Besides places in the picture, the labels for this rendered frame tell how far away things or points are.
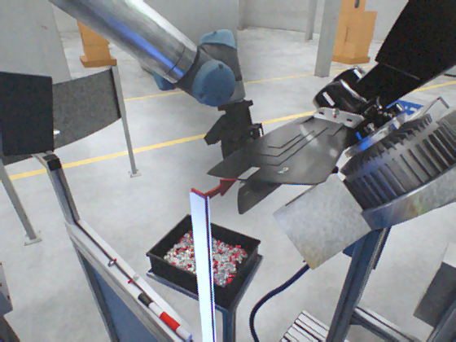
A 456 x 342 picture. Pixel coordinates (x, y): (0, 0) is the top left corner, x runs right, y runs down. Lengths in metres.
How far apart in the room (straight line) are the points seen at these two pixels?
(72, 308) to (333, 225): 1.52
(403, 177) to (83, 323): 1.57
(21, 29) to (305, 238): 6.03
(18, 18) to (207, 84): 5.88
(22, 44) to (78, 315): 5.20
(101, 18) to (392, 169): 0.52
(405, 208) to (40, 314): 1.74
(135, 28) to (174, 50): 0.06
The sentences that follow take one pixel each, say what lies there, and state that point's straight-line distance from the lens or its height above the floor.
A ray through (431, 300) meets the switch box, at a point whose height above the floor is 0.71.
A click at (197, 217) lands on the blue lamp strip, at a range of 0.34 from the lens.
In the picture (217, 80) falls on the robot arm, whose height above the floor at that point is 1.26.
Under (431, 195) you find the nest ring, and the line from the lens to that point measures 0.56.
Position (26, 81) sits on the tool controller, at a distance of 0.81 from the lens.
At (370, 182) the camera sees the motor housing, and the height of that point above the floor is 1.08.
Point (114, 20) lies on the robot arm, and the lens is 0.46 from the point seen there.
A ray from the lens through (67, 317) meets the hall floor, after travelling 1.82.
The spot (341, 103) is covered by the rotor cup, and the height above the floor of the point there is 1.20.
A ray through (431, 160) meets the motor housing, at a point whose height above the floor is 1.15.
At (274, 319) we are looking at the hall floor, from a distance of 1.63.
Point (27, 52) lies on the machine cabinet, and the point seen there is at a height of 0.67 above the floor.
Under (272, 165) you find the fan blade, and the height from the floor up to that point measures 1.17.
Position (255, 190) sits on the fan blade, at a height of 0.97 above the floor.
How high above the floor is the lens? 1.37
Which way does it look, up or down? 31 degrees down
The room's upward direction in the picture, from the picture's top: straight up
